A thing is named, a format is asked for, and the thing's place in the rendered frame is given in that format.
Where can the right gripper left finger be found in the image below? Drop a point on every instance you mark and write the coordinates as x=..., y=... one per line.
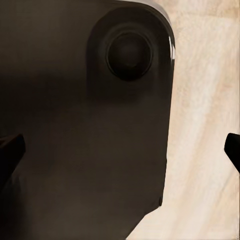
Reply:
x=12, y=149

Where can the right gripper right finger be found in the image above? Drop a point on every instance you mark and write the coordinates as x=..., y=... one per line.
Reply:
x=232, y=149

